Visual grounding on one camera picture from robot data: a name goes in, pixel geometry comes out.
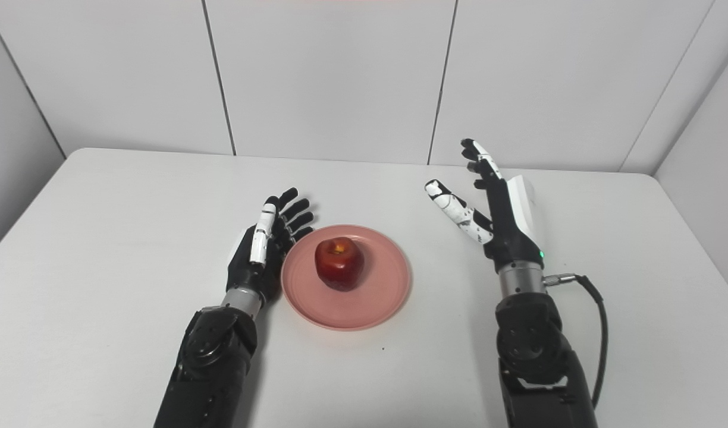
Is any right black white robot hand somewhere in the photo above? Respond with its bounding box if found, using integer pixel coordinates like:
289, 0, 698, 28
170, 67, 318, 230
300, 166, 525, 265
424, 139, 546, 273

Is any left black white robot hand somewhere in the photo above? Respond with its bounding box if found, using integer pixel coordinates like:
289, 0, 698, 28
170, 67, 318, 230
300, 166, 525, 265
225, 188, 315, 309

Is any red apple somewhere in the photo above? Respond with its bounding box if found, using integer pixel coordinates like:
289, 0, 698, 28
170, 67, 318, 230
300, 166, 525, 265
315, 237, 365, 292

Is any pink round plate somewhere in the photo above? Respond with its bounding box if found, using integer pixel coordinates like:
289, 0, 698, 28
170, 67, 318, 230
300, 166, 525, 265
281, 225, 412, 332

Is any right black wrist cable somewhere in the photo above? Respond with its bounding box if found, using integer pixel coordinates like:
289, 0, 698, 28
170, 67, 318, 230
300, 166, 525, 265
543, 273, 609, 411

